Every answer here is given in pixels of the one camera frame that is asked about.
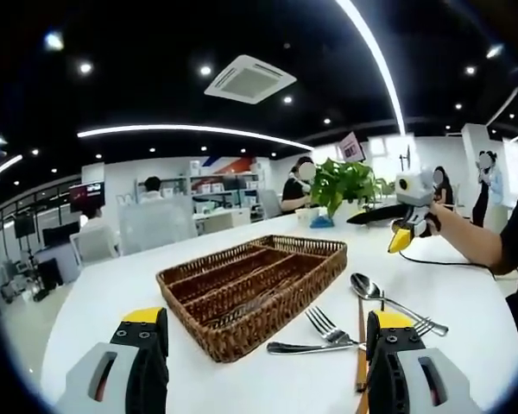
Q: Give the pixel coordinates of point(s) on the long curved ceiling light strip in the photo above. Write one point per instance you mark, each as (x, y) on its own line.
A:
(380, 56)

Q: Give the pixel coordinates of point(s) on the storage shelf with boxes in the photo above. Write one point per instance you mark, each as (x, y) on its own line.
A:
(224, 185)

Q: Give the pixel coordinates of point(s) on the white mesh office chair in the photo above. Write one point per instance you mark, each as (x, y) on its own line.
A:
(155, 226)

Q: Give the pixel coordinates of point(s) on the black tripod stand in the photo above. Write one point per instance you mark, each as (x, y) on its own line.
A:
(406, 157)

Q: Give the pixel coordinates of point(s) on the black monitor on stand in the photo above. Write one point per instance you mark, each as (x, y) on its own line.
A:
(25, 225)

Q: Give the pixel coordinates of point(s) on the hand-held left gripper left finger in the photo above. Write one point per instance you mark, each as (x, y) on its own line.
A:
(147, 371)

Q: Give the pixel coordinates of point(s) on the black desk monitor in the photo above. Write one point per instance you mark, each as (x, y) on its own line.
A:
(60, 235)

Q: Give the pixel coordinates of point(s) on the short ceiling light strip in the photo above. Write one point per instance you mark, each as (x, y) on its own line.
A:
(6, 166)

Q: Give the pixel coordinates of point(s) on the blue object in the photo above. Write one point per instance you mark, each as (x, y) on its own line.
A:
(321, 222)

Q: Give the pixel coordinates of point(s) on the white office desk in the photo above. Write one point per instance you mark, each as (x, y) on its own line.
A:
(224, 221)

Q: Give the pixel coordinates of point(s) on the person's right hand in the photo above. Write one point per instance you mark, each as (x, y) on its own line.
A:
(441, 213)

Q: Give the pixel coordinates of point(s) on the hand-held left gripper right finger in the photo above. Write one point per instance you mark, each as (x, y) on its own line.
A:
(393, 371)

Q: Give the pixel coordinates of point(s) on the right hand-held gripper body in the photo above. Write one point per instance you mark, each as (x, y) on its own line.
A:
(418, 190)

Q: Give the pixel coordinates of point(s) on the green plant in white pot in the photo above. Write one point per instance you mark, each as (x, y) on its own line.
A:
(341, 181)

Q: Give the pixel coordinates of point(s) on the group of ceiling spotlights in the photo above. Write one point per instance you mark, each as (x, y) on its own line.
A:
(205, 70)

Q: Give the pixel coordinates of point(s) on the pink hanging sign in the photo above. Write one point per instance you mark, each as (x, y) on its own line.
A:
(351, 148)

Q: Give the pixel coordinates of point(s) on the ceiling air conditioner vent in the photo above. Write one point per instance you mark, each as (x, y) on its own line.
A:
(250, 79)

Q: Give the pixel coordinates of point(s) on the brown wicker utensil storage tray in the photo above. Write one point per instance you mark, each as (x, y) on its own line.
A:
(241, 280)

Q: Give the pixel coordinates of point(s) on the white cup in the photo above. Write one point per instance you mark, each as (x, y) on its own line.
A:
(304, 215)

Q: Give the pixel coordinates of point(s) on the red wall screen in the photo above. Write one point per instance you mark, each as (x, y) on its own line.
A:
(86, 196)

